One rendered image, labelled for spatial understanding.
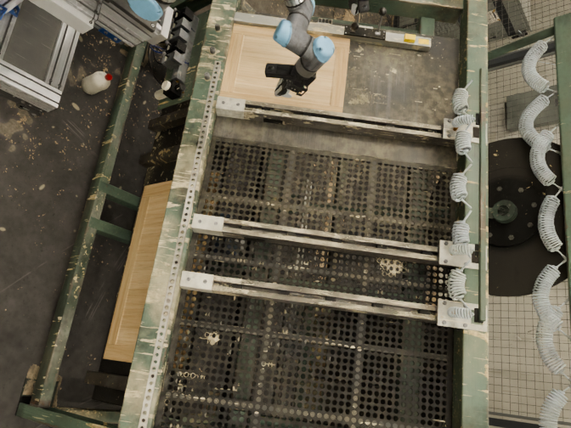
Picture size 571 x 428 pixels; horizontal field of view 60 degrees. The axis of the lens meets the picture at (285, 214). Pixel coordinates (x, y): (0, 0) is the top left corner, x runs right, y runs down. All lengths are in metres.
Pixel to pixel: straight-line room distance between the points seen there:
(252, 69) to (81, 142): 1.05
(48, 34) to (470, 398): 2.42
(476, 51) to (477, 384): 1.47
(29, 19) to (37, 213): 0.91
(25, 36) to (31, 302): 1.24
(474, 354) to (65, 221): 2.03
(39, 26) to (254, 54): 1.02
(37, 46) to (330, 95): 1.38
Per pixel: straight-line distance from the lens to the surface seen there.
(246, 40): 2.49
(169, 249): 2.03
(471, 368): 2.03
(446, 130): 2.26
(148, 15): 1.75
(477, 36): 2.61
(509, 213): 2.51
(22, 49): 2.64
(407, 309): 2.04
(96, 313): 2.86
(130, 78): 2.95
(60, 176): 2.79
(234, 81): 2.36
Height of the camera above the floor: 2.43
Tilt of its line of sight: 37 degrees down
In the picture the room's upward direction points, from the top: 83 degrees clockwise
